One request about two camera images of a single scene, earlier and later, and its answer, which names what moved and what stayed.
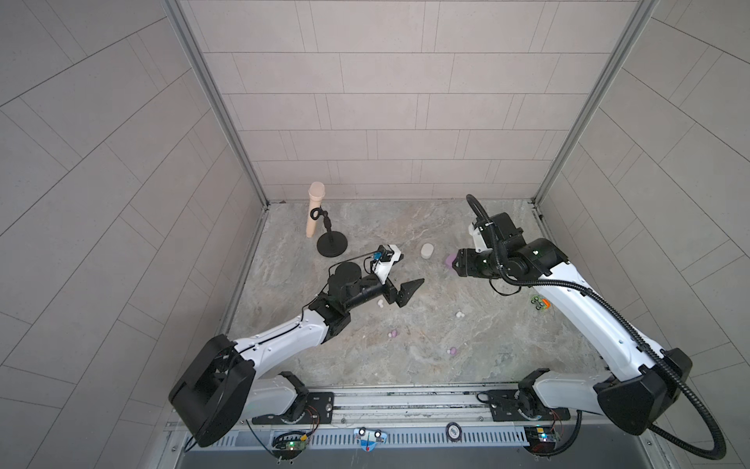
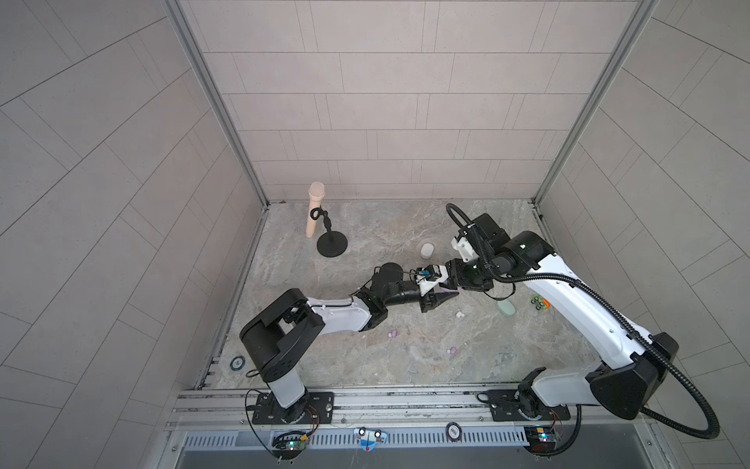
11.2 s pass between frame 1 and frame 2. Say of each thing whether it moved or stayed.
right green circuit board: stayed
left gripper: moved
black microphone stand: stayed
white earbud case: stayed
